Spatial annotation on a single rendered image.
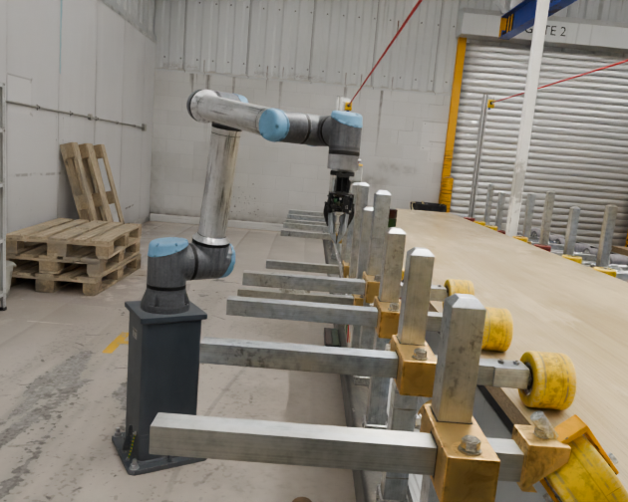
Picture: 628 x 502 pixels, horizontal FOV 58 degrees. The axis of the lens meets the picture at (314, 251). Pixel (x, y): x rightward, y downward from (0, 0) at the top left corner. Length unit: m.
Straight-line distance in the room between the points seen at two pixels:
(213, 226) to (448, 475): 1.81
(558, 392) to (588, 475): 0.26
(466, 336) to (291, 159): 8.87
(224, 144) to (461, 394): 1.72
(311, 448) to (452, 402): 0.15
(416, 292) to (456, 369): 0.25
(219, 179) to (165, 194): 7.49
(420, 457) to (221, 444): 0.19
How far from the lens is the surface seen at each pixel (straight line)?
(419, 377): 0.80
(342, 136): 1.63
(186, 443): 0.59
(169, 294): 2.24
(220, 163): 2.21
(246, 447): 0.59
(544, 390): 0.86
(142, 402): 2.32
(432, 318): 1.08
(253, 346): 0.82
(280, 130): 1.63
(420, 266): 0.83
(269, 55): 9.57
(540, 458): 0.62
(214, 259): 2.29
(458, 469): 0.57
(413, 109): 9.61
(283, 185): 9.43
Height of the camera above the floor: 1.23
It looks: 9 degrees down
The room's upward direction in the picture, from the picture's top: 5 degrees clockwise
